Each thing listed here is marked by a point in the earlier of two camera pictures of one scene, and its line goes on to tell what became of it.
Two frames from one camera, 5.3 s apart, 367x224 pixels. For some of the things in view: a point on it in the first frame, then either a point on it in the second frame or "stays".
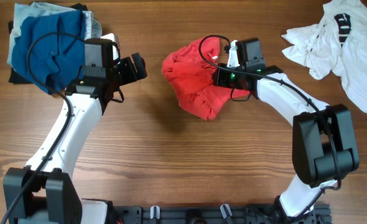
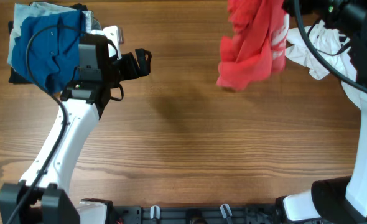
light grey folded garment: [92, 27] stays
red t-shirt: [191, 77] -> [255, 49]
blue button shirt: [50, 50] stays
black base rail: [214, 214] stays
